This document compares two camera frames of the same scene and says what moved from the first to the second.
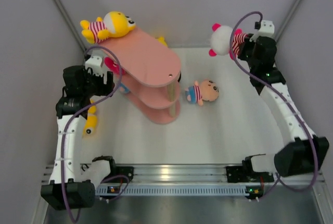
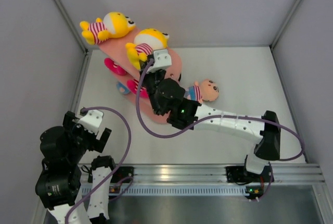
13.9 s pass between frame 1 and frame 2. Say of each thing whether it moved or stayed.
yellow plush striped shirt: moved
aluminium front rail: stayed
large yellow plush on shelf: stayed
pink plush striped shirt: stayed
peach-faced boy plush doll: stayed
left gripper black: moved
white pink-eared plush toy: moved
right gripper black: moved
